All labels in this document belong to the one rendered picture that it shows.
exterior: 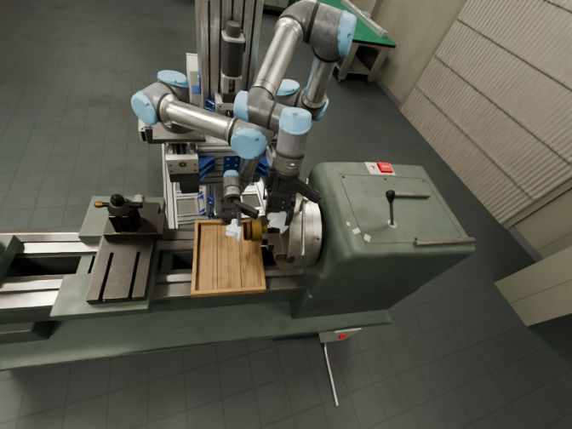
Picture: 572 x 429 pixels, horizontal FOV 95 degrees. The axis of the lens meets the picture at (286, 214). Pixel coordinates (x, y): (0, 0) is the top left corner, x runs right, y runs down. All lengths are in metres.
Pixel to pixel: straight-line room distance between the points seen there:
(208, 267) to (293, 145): 0.73
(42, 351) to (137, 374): 0.60
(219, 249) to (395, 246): 0.74
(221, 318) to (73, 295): 0.64
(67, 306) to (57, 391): 1.00
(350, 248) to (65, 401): 1.76
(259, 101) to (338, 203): 0.49
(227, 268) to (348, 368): 1.29
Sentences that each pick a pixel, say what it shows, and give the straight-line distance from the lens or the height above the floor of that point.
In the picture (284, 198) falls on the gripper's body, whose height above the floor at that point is 1.44.
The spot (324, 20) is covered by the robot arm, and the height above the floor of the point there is 1.73.
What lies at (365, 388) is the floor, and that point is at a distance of 2.21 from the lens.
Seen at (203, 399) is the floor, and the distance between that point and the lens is 1.97.
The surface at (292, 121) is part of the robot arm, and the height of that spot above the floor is 1.63.
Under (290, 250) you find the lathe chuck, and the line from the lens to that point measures 0.96.
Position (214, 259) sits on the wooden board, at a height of 0.89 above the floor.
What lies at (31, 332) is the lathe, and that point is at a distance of 1.52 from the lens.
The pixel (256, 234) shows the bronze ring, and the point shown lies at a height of 1.10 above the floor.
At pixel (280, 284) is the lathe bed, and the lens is 1.22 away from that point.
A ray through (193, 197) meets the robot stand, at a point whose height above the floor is 0.23.
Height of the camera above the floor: 1.97
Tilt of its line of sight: 50 degrees down
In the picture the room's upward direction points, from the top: 20 degrees clockwise
